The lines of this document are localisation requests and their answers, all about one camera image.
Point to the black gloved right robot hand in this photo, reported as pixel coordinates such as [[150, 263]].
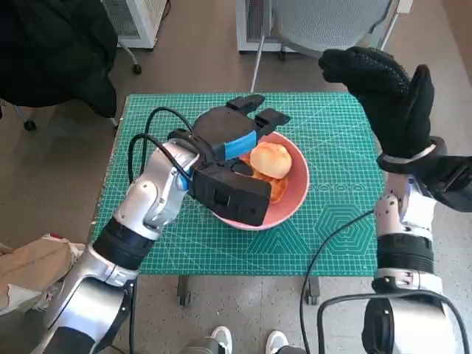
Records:
[[394, 110]]

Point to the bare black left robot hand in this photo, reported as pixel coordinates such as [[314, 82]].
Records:
[[225, 125]]

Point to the round toy bread bun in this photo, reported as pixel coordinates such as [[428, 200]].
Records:
[[271, 160]]

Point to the long toy bread loaf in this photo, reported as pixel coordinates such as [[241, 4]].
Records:
[[276, 190]]

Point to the pink bowl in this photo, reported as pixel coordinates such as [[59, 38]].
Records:
[[295, 191]]

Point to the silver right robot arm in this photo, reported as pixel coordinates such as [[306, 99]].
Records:
[[391, 214]]

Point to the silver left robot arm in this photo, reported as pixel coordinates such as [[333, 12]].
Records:
[[147, 199]]

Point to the white power socket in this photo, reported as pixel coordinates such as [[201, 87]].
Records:
[[405, 5]]

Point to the white appliance with vent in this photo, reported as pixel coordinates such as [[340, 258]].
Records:
[[252, 22]]

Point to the grey mesh office chair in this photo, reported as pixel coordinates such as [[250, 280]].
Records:
[[313, 22]]

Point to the green cutting mat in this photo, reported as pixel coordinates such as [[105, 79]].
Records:
[[221, 254]]

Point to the white air purifier with grille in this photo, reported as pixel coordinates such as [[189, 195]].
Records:
[[144, 22]]

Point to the black table foot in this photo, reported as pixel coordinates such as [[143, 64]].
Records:
[[183, 291], [312, 289]]

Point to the black jacket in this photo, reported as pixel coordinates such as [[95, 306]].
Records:
[[48, 51]]

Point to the white shoe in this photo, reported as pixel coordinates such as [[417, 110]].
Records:
[[277, 341], [222, 339]]

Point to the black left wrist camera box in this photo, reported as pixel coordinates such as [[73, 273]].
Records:
[[232, 199]]

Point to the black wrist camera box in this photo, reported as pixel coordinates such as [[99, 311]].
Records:
[[232, 199], [453, 184]]

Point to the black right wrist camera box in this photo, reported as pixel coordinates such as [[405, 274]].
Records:
[[453, 184]]

